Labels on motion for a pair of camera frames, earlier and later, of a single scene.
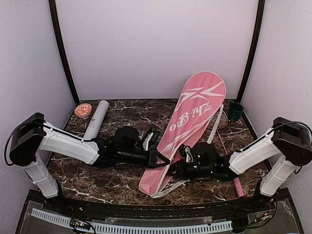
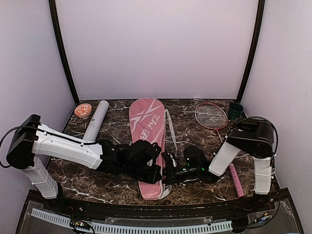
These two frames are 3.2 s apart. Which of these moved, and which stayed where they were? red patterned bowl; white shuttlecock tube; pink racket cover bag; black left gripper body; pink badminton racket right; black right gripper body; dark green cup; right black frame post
Moved: pink racket cover bag; black right gripper body; black left gripper body
Stayed: red patterned bowl; pink badminton racket right; white shuttlecock tube; dark green cup; right black frame post
